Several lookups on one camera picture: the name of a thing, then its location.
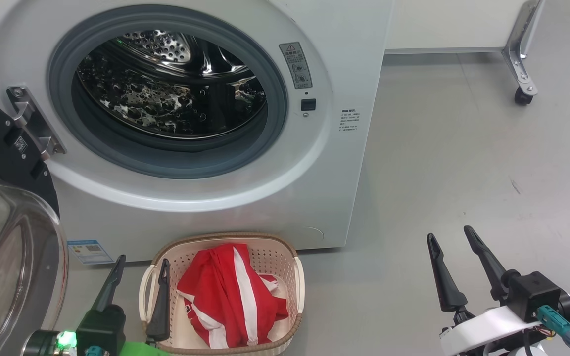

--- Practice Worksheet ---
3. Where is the blue energy label sticker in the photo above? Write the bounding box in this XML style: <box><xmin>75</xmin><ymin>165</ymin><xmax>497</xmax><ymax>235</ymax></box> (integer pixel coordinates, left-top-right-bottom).
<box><xmin>67</xmin><ymin>240</ymin><xmax>114</xmax><ymax>266</ymax></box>

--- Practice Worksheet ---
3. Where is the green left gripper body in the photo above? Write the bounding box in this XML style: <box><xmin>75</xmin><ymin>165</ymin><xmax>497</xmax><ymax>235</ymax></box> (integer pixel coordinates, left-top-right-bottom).
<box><xmin>117</xmin><ymin>341</ymin><xmax>173</xmax><ymax>356</ymax></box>

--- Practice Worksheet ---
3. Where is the red and white garment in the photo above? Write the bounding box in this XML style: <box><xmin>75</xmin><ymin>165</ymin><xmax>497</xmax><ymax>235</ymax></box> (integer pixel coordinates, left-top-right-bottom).
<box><xmin>177</xmin><ymin>243</ymin><xmax>289</xmax><ymax>348</ymax></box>

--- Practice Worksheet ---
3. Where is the white partition panel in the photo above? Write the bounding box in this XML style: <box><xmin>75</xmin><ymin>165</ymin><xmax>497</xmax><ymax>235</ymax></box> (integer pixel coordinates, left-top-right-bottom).
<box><xmin>385</xmin><ymin>0</ymin><xmax>528</xmax><ymax>54</ymax></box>

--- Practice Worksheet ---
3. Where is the small text sticker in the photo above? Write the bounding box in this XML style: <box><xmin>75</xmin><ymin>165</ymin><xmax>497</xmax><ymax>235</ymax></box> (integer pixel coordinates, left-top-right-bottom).
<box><xmin>339</xmin><ymin>108</ymin><xmax>361</xmax><ymax>133</ymax></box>

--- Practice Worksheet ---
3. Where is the cream perforated laundry basket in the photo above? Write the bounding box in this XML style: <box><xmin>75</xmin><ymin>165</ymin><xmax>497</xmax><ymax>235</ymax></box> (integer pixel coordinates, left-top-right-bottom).
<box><xmin>139</xmin><ymin>232</ymin><xmax>305</xmax><ymax>356</ymax></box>

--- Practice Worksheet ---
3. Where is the teal right camera connector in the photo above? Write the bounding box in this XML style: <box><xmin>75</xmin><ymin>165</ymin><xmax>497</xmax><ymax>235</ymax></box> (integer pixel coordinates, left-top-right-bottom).
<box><xmin>537</xmin><ymin>305</ymin><xmax>570</xmax><ymax>349</ymax></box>

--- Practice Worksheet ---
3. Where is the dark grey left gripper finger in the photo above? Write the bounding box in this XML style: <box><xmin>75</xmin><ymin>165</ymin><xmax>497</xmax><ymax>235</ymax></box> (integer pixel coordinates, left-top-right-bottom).
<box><xmin>92</xmin><ymin>255</ymin><xmax>126</xmax><ymax>312</ymax></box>
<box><xmin>146</xmin><ymin>259</ymin><xmax>171</xmax><ymax>342</ymax></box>

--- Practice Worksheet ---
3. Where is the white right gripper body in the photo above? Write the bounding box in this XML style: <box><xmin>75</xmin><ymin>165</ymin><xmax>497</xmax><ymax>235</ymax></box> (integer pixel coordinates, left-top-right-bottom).
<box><xmin>439</xmin><ymin>306</ymin><xmax>543</xmax><ymax>356</ymax></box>

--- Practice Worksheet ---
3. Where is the grey warning label sticker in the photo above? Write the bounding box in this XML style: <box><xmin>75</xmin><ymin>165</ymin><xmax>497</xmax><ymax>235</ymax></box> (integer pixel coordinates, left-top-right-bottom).
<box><xmin>279</xmin><ymin>42</ymin><xmax>313</xmax><ymax>90</ymax></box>

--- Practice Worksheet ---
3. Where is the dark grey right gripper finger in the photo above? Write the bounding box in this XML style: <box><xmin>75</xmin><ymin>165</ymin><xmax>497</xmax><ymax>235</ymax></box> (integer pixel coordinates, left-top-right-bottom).
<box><xmin>464</xmin><ymin>226</ymin><xmax>508</xmax><ymax>302</ymax></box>
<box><xmin>427</xmin><ymin>233</ymin><xmax>469</xmax><ymax>313</ymax></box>

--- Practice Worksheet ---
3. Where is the white front-load washing machine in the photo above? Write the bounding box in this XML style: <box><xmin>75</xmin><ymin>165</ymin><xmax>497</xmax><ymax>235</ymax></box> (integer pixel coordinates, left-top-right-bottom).
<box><xmin>0</xmin><ymin>0</ymin><xmax>394</xmax><ymax>264</ymax></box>

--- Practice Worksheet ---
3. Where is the metal door hinge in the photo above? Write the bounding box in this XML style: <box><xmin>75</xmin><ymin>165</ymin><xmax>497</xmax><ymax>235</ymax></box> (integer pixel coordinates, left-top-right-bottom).
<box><xmin>7</xmin><ymin>86</ymin><xmax>66</xmax><ymax>161</ymax></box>

